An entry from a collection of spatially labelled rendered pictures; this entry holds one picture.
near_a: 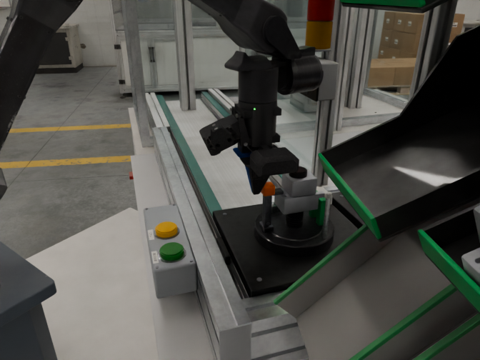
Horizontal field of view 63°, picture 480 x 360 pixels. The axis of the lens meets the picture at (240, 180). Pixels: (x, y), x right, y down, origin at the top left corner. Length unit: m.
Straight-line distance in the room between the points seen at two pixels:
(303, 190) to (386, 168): 0.28
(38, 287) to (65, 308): 0.28
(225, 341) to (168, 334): 0.15
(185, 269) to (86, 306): 0.21
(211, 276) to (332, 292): 0.21
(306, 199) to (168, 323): 0.31
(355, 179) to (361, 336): 0.17
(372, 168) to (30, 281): 0.40
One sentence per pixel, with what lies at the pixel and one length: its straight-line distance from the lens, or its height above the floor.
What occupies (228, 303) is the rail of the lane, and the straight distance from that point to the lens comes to 0.59.
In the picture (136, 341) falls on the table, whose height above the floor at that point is 0.86.
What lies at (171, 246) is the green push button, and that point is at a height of 0.97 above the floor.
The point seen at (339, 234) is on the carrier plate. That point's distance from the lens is 0.72.
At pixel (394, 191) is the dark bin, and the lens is 0.36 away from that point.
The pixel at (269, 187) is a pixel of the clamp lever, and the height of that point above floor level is 1.07.
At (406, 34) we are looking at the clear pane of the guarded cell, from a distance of 2.05.
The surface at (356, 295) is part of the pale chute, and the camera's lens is 0.48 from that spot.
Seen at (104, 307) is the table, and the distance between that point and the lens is 0.76.
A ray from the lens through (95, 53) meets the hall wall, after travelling 8.75.
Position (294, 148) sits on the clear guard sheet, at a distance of 1.02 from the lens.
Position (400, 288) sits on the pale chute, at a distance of 0.45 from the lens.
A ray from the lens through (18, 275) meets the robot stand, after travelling 0.54.
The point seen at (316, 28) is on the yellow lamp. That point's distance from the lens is 0.80.
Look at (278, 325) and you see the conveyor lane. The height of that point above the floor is 0.94.
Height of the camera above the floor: 1.36
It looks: 26 degrees down
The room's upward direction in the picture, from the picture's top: straight up
